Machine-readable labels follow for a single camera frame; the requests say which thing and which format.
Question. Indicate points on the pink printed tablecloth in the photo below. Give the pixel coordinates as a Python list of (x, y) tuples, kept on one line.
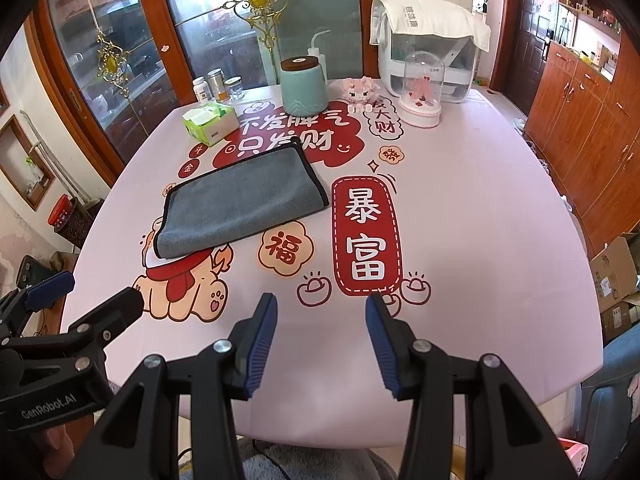
[(475, 235)]

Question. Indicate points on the black bin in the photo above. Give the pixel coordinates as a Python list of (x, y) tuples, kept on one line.
[(75, 227)]

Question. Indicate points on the red basket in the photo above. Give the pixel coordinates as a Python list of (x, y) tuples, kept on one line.
[(59, 210)]

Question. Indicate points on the wooden wall cabinet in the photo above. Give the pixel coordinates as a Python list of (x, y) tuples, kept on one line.
[(580, 125)]

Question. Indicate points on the person's left hand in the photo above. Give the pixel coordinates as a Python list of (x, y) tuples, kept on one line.
[(59, 444)]

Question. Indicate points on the small cardboard box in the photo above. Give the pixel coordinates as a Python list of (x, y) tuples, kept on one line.
[(620, 320)]

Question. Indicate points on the grey towel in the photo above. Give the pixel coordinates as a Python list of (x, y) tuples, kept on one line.
[(240, 200)]

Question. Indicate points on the white cloth cover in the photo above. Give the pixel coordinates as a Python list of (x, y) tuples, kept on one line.
[(425, 17)]

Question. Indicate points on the wooden wall frame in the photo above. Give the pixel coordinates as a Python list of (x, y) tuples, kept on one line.
[(25, 165)]

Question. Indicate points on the large cardboard box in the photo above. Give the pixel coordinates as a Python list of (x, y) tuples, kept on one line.
[(612, 272)]

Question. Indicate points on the small glass jar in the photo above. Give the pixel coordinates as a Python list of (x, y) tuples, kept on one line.
[(234, 89)]

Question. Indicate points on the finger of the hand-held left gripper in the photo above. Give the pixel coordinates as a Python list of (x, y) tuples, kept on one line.
[(50, 285), (117, 310)]

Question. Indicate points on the metal tin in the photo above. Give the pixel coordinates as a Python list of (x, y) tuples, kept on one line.
[(215, 85)]

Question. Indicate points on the teal ceramic jar wooden lid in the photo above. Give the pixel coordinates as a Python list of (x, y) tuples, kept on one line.
[(302, 91)]

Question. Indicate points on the dark wooden door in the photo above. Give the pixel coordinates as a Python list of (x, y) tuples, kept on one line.
[(525, 35)]

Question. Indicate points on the white water dispenser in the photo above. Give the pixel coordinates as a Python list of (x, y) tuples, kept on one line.
[(452, 87)]

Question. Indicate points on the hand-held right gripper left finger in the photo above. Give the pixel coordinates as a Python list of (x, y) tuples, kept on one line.
[(261, 347)]

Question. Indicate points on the grey rug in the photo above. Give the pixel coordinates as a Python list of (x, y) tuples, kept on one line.
[(320, 462)]

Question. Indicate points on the blue chair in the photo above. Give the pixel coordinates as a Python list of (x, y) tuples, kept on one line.
[(607, 400)]

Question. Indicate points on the glass dome pink figure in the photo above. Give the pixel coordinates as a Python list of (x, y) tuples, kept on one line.
[(422, 111)]

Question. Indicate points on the green white tissue box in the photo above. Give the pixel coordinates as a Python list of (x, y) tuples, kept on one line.
[(212, 129)]

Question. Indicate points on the wooden glass door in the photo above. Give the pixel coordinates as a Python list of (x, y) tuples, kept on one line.
[(165, 55)]

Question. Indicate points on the white squeeze bottle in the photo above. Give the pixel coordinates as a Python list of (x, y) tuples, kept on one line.
[(322, 66)]

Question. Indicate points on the white pill bottle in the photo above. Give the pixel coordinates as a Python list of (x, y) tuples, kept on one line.
[(201, 91)]

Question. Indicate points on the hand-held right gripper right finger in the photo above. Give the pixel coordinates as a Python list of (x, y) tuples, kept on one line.
[(381, 347)]

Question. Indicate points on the pink block pig toy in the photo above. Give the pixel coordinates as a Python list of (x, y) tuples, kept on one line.
[(360, 91)]

